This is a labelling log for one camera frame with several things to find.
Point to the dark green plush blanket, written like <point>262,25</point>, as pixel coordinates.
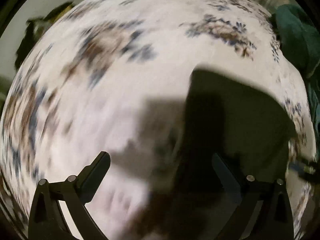
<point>297,37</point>

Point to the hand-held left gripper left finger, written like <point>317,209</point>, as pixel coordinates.
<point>96,172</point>

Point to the dark striped sweater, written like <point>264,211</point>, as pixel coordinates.
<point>237,117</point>

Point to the black clothes pile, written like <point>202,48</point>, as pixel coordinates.
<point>32,37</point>

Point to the floral bed blanket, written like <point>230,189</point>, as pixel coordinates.
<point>112,80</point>

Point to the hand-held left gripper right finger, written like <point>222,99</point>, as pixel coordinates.
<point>225,173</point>

